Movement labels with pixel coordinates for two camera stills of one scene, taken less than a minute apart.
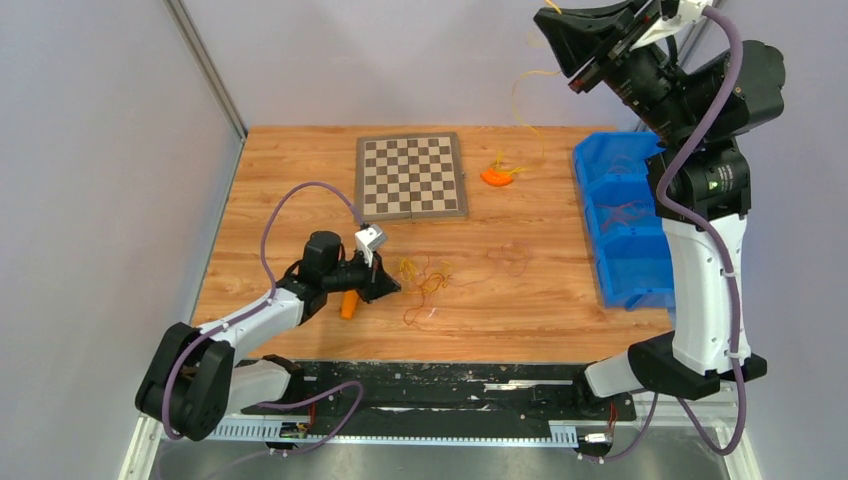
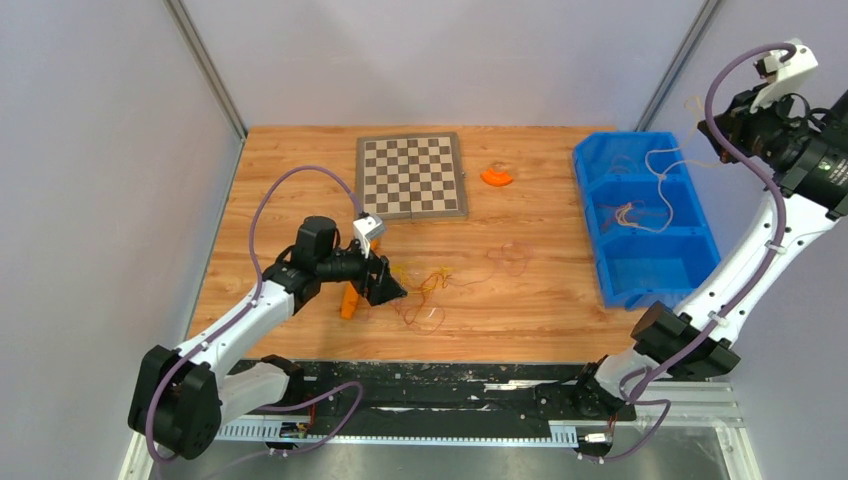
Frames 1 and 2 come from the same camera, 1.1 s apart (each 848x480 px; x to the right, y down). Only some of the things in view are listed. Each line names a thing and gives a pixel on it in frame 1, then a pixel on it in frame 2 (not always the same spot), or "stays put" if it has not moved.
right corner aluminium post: x=700 y=35 stays put
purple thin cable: x=619 y=212 stays put
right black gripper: x=578 y=35 -> x=736 y=120
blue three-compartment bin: x=632 y=246 stays put
